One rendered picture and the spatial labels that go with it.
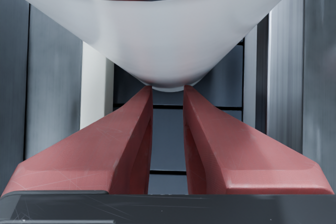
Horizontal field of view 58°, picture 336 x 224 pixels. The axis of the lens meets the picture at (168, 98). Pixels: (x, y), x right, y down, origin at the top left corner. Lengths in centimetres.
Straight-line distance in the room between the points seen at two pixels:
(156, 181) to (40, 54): 13
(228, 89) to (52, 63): 14
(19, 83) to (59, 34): 5
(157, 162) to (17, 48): 13
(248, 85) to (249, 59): 2
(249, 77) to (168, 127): 6
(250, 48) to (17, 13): 16
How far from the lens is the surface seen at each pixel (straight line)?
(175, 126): 18
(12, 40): 24
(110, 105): 16
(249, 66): 19
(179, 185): 18
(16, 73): 24
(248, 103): 19
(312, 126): 25
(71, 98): 24
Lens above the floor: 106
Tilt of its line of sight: 88 degrees down
